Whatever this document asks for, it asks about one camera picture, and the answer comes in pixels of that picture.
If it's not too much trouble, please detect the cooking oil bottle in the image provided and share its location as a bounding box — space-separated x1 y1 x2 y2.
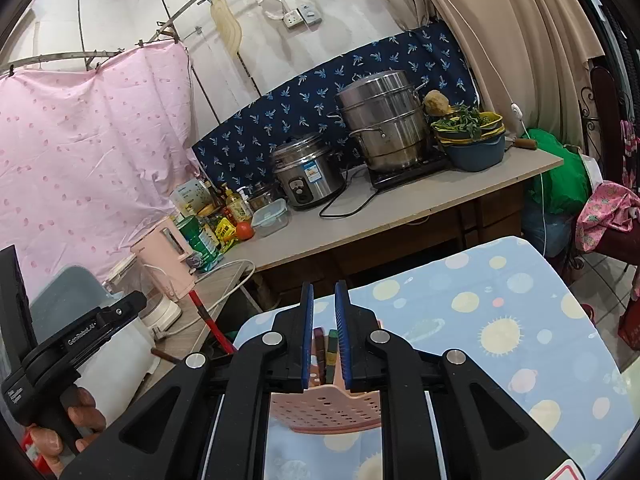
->
225 185 254 224

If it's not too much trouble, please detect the small steel pot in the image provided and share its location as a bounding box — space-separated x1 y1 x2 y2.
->
247 182 281 212

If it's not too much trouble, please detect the green chopstick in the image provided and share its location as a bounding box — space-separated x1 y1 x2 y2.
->
326 329 340 386

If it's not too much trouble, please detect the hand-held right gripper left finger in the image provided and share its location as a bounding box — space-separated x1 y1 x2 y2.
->
60 282 316 480

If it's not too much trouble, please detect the white storage box teal lid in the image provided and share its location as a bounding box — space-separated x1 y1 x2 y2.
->
29 265 153 391

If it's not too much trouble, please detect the red handled mop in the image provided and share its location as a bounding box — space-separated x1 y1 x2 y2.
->
188 287 239 357

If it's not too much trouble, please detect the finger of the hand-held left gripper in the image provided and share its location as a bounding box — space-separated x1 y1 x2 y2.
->
96 291 148 333

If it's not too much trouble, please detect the dark maroon chopstick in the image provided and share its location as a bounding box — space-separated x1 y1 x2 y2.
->
314 327 327 386

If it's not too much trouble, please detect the clear food container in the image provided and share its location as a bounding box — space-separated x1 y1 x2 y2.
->
251 198 291 237

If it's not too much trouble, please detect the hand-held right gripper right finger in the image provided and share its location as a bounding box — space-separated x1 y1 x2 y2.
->
334 281 573 480

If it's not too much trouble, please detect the navy printed cloth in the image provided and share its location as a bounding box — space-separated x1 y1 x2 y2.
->
192 22 479 190

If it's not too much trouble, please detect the person's left hand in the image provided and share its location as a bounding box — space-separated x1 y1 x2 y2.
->
20 387 108 479

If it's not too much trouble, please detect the pink floral cloth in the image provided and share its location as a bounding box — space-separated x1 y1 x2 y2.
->
575 182 640 254

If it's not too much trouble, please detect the steel steamer pot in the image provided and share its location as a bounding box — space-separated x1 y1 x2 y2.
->
334 70 435 173

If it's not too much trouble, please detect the wooden counter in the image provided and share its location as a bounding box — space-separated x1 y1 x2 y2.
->
220 135 566 281

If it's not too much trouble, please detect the white power cable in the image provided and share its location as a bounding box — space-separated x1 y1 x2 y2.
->
150 258 257 342

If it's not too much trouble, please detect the steel rice cooker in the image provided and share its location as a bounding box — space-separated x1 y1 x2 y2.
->
271 132 348 211

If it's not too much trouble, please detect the dark metal chair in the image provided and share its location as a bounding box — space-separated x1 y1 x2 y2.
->
580 65 640 261

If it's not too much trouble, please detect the black power cable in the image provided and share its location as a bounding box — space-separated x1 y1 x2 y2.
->
319 166 375 220

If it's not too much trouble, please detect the brown root lump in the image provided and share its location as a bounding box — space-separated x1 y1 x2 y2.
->
424 90 453 117

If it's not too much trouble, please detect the pink dotted cloth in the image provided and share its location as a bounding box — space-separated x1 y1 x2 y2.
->
0 40 202 293

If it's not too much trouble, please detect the beige curtain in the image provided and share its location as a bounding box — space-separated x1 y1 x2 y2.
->
360 0 610 142

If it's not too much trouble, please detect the metal curtain rail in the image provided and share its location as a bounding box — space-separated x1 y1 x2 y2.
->
0 0 261 78

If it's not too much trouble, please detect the pink perforated utensil basket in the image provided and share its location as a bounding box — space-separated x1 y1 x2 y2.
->
269 320 385 436

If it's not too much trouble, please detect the blue printed tablecloth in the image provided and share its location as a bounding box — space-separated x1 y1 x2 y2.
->
235 235 640 480

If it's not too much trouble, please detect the yellow dish with greens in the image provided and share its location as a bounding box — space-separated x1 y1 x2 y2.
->
430 105 506 142

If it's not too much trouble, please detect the white blender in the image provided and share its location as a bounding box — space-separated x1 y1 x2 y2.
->
107 255 182 335

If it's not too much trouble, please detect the yellow hanging board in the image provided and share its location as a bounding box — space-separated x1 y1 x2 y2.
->
210 0 245 59

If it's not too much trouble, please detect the yellow packet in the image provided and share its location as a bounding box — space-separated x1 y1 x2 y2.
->
215 217 239 250

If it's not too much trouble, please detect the green bag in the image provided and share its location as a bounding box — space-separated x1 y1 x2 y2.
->
524 127 592 217

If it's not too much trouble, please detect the wall socket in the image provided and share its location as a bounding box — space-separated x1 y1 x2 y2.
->
283 5 324 29

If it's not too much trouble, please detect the white cord with switch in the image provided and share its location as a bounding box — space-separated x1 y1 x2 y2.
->
434 0 528 138

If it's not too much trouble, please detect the pink kettle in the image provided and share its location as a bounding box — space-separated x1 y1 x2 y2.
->
130 216 197 305

